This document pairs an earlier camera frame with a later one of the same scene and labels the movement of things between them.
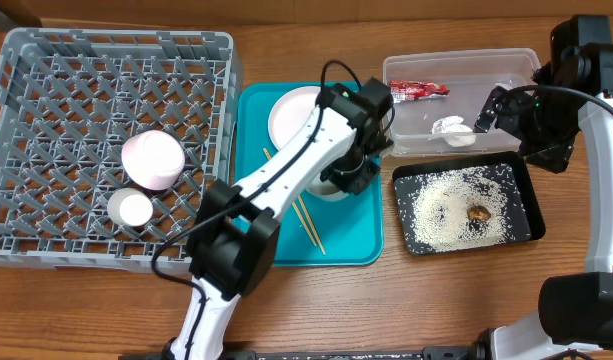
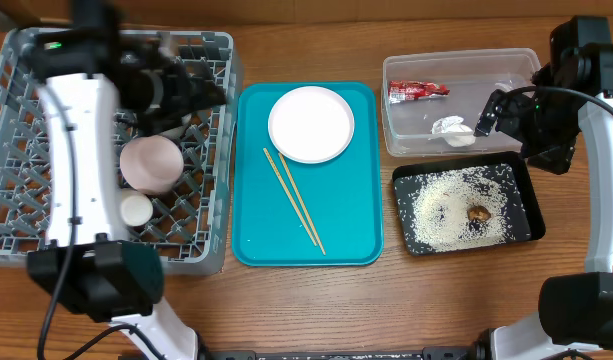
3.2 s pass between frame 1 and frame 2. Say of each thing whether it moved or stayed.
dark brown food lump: stayed
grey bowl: moved
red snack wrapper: stayed
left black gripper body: moved
